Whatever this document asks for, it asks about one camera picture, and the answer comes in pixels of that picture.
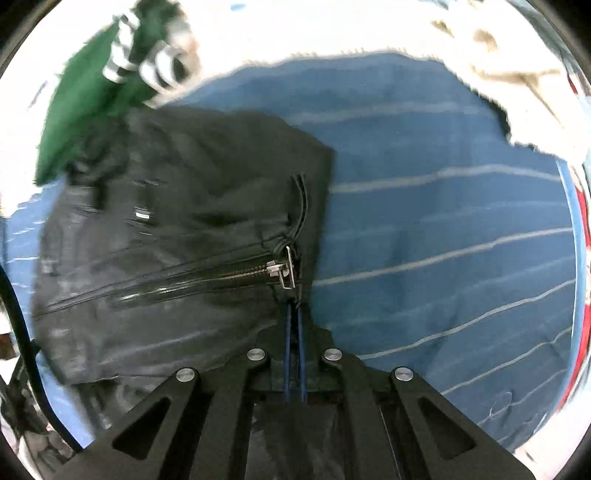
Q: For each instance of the blue striped blanket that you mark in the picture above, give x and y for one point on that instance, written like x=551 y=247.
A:
x=438 y=240

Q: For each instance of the white beige patterned cloth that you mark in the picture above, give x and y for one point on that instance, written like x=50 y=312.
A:
x=517 y=69

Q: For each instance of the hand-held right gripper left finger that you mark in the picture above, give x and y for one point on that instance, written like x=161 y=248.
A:
x=287 y=364

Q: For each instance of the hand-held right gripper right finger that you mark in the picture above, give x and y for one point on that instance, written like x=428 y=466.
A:
x=302 y=364

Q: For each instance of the green garment with striped cuffs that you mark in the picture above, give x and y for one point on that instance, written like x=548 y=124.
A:
x=92 y=106

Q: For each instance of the black zippered jacket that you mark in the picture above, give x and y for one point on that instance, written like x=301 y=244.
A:
x=175 y=221

